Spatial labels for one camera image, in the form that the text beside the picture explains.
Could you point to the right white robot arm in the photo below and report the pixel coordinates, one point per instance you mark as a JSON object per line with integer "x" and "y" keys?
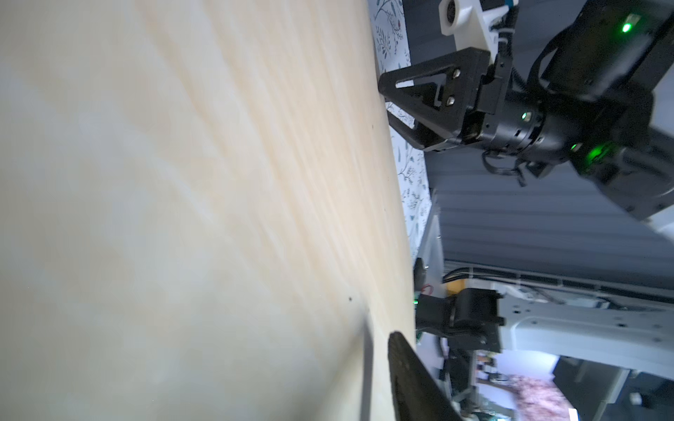
{"x": 588, "y": 100}

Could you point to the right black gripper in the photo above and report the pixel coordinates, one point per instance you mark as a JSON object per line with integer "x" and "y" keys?
{"x": 462, "y": 92}

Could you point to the floral table mat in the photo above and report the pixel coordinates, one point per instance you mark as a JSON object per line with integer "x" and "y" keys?
{"x": 387, "y": 19}

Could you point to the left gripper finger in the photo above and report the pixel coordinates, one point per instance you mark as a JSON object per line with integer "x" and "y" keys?
{"x": 415, "y": 395}

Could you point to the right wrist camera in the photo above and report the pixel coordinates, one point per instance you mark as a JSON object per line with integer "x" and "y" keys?
{"x": 471, "y": 25}

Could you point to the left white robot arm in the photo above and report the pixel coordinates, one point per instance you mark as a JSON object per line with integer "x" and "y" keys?
{"x": 611, "y": 364}

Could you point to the light plywood board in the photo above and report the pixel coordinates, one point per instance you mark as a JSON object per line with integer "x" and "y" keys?
{"x": 200, "y": 214}

